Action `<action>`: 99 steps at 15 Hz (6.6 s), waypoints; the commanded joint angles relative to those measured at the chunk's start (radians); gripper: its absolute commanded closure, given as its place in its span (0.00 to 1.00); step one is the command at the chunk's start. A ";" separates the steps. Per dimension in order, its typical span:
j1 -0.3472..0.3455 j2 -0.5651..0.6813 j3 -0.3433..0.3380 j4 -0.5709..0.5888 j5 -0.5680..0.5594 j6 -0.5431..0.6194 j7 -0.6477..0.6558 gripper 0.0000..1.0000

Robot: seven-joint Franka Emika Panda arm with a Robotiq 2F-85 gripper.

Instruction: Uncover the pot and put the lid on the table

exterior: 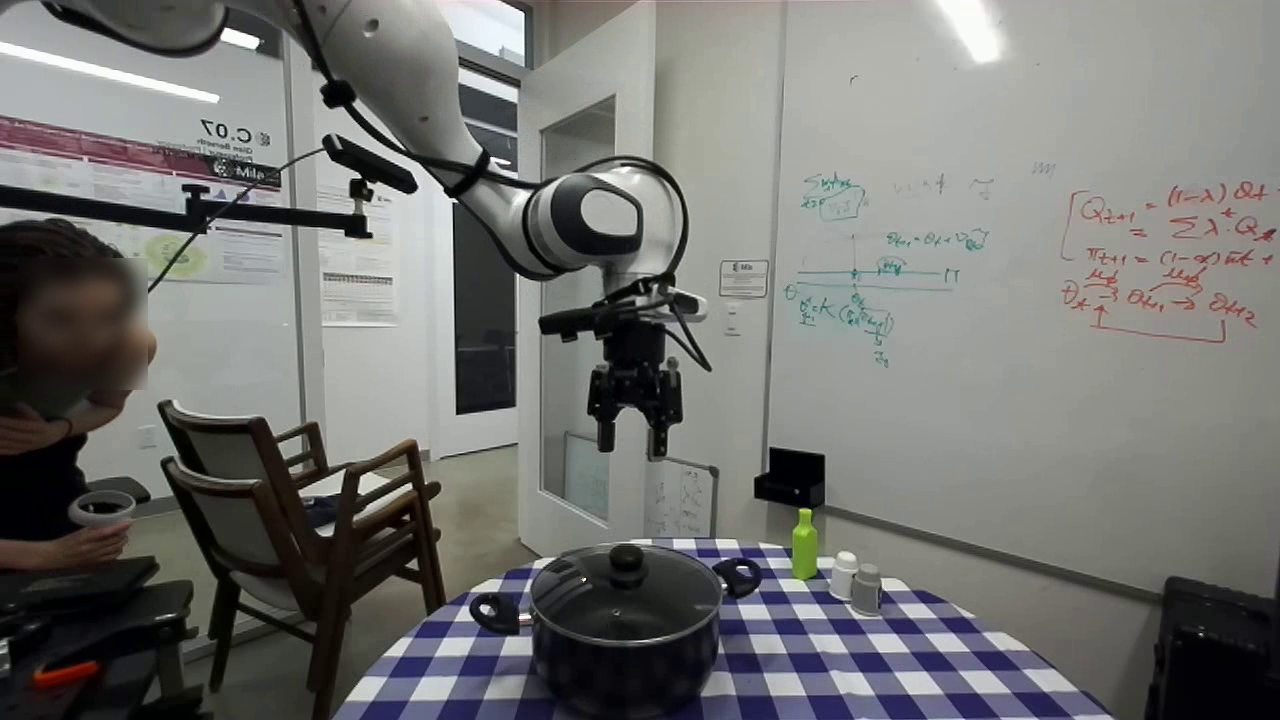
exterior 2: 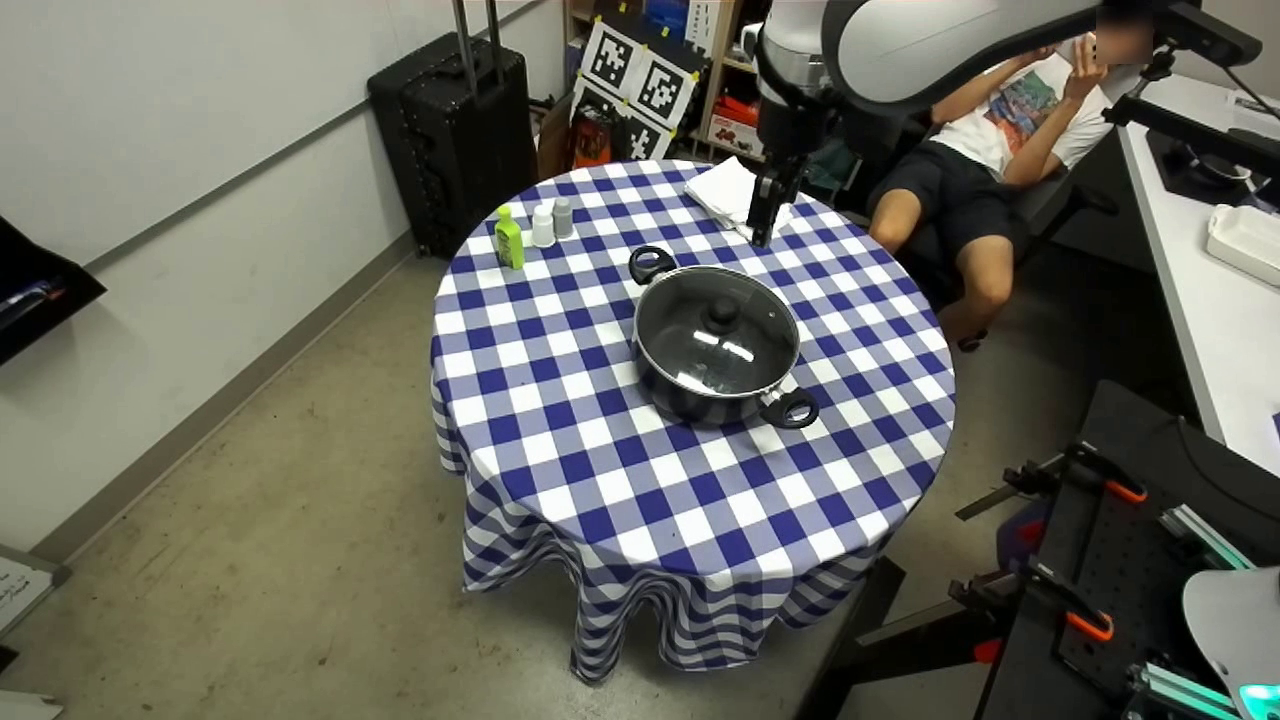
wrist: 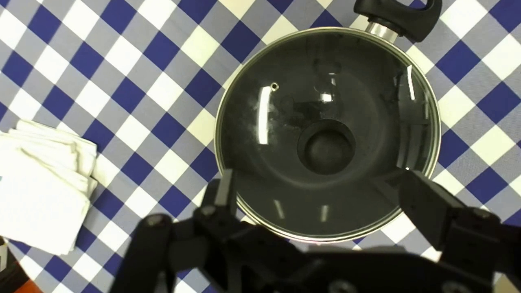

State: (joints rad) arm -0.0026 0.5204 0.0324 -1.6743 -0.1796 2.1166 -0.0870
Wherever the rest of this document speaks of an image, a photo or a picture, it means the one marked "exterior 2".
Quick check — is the red white box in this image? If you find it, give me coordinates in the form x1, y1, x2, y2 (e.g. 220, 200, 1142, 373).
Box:
706, 93, 768, 152

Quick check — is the teal clamp bar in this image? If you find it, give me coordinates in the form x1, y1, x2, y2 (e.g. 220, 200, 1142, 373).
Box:
1132, 659, 1280, 720
1157, 501, 1256, 576

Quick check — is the white folded cloth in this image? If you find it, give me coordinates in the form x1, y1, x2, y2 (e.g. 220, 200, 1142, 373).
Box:
684, 152, 768, 229

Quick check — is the black clamp orange handle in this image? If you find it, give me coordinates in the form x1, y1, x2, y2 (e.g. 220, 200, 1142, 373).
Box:
946, 557, 1119, 647
957, 436, 1151, 524

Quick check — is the black suitcase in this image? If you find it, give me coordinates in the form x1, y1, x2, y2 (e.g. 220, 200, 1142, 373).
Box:
363, 0, 545, 261

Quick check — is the grey rounded lamp head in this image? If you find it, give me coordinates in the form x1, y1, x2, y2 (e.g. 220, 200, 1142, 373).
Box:
1178, 563, 1280, 697

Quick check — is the green bottle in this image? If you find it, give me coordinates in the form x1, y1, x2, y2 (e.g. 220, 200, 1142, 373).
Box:
491, 200, 528, 271

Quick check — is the white device box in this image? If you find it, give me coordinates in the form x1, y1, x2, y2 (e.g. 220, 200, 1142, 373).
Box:
1199, 200, 1280, 292

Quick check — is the white flat base plate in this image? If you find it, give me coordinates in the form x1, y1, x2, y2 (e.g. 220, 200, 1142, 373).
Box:
0, 552, 64, 639

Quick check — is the wooden shelf unit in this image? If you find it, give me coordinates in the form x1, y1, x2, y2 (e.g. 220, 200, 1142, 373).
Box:
556, 0, 781, 167

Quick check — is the glass pot lid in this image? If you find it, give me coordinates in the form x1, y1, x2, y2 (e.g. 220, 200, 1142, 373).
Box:
633, 265, 805, 401

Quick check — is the seated person white t-shirt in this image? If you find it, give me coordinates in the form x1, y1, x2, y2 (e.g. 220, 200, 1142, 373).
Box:
866, 0, 1164, 354

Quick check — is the black electronic device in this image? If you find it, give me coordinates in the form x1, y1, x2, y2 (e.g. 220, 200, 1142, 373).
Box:
1099, 93, 1280, 210

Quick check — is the fiducial marker board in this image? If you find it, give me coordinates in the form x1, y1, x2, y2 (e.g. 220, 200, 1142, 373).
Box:
628, 53, 705, 129
578, 11, 651, 94

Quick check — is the black two-handled pot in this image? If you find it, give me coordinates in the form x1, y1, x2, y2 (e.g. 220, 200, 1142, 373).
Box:
624, 240, 824, 432

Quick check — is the blue white checkered tablecloth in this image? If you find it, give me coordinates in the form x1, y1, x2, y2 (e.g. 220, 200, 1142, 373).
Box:
429, 155, 961, 688

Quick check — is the white desk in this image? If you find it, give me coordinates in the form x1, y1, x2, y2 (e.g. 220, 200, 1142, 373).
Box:
1114, 72, 1280, 479

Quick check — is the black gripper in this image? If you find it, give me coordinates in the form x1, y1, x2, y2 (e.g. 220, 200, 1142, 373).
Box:
742, 106, 820, 251

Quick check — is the dark stand leg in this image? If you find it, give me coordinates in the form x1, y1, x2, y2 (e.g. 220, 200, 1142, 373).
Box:
790, 557, 911, 720
851, 594, 1016, 679

